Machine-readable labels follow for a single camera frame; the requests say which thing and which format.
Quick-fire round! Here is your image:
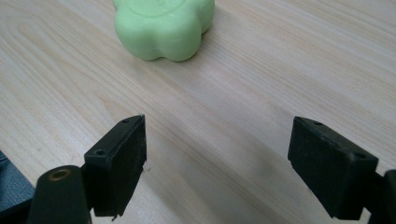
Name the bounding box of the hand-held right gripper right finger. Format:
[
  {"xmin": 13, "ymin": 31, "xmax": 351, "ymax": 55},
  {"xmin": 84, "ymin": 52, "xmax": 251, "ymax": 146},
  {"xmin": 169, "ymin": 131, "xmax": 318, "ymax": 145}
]
[{"xmin": 287, "ymin": 116, "xmax": 380, "ymax": 221}]

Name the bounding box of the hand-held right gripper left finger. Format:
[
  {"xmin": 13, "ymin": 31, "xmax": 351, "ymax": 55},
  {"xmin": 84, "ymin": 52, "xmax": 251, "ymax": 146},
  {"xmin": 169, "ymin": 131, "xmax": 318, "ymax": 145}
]
[{"xmin": 83, "ymin": 114, "xmax": 148, "ymax": 217}]

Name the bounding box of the dark grey textured object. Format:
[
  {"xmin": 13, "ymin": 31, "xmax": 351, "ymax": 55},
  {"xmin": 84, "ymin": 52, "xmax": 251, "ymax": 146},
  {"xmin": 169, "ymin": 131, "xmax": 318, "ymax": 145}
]
[{"xmin": 0, "ymin": 150, "xmax": 35, "ymax": 222}]

